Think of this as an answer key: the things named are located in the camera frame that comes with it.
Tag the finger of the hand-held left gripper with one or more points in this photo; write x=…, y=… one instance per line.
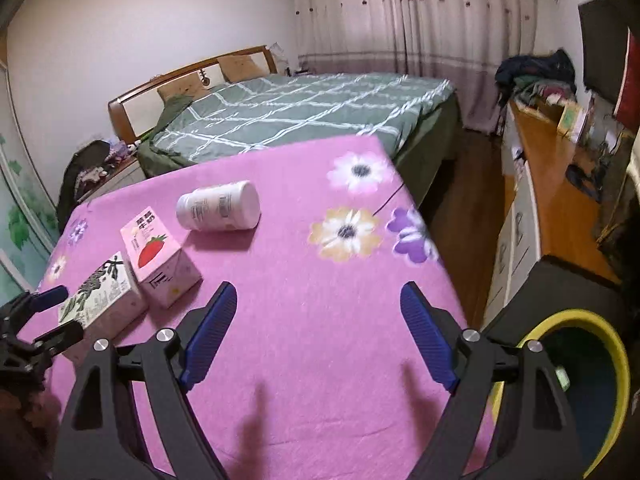
x=50, y=297
x=57, y=338

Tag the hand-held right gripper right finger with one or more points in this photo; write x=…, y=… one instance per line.
x=425, y=330

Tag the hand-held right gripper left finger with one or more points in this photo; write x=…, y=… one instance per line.
x=210, y=330

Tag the white leaf print carton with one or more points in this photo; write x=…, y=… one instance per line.
x=105, y=295

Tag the yellow rimmed trash bin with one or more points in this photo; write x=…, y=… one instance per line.
x=590, y=390

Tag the person's left forearm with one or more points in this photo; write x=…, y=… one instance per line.
x=25, y=435

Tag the wardrobe door with mural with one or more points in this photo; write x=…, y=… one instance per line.
x=20, y=225

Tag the pink strawberry milk carton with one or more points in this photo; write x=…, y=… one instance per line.
x=155, y=255

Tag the pink floral tablecloth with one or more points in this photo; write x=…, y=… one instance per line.
x=310, y=310

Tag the white plastic bottle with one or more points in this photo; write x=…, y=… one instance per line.
x=220, y=205

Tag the white drawer cabinet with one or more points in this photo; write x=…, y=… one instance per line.
x=515, y=240

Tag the dark clothes pile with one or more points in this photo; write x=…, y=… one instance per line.
x=80, y=170

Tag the black box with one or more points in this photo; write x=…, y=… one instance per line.
x=560, y=285

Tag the wooden desk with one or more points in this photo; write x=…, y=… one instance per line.
x=545, y=170

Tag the desk clutter pile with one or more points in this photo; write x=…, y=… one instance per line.
x=605, y=170

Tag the tan pillow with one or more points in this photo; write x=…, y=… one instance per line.
x=182, y=90
x=242, y=67

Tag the green plaid quilt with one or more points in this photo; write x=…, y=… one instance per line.
x=300, y=105

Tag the clothes pile on desk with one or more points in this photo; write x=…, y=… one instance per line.
x=535, y=75

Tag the wooden bed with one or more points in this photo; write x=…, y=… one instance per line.
x=240, y=53

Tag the pink curtain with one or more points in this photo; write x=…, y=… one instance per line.
x=400, y=35

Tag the red hanging decoration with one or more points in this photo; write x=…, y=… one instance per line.
x=630, y=75

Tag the black television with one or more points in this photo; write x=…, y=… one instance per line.
x=600, y=50

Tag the small picture frame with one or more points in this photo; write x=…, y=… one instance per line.
x=570, y=119

